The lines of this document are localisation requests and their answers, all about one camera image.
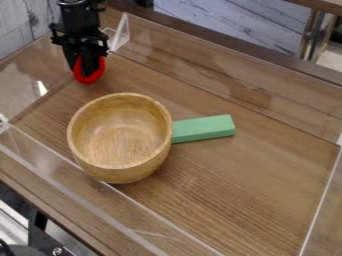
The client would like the black table leg clamp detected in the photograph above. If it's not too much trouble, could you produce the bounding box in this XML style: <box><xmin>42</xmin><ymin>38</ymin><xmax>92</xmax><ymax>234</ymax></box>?
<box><xmin>28</xmin><ymin>211</ymin><xmax>76</xmax><ymax>256</ymax></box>

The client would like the red felt strawberry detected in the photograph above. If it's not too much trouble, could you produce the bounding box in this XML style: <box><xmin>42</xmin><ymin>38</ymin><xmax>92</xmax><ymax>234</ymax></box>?
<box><xmin>72</xmin><ymin>56</ymin><xmax>106</xmax><ymax>84</ymax></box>

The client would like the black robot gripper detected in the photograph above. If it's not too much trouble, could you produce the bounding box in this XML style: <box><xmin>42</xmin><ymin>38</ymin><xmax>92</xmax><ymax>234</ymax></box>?
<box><xmin>50</xmin><ymin>1</ymin><xmax>108</xmax><ymax>77</ymax></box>

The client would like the green rectangular block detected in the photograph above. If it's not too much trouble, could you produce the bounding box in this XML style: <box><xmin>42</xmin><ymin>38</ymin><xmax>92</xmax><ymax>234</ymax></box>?
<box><xmin>173</xmin><ymin>114</ymin><xmax>235</xmax><ymax>144</ymax></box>

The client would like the wooden furniture frame background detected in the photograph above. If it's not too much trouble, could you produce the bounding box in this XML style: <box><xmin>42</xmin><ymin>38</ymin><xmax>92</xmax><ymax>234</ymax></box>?
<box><xmin>286</xmin><ymin>0</ymin><xmax>342</xmax><ymax>62</ymax></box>

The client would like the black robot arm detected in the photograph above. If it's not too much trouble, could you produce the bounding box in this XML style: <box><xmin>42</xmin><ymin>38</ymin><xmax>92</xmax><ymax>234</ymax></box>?
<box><xmin>50</xmin><ymin>0</ymin><xmax>108</xmax><ymax>84</ymax></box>

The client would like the clear acrylic corner bracket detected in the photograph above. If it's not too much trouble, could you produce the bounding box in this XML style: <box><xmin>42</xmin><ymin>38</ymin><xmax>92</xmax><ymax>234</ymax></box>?
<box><xmin>102</xmin><ymin>14</ymin><xmax>130</xmax><ymax>54</ymax></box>

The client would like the wooden bowl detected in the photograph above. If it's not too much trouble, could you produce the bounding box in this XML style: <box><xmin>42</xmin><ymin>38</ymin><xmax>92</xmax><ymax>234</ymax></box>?
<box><xmin>67</xmin><ymin>93</ymin><xmax>173</xmax><ymax>184</ymax></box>

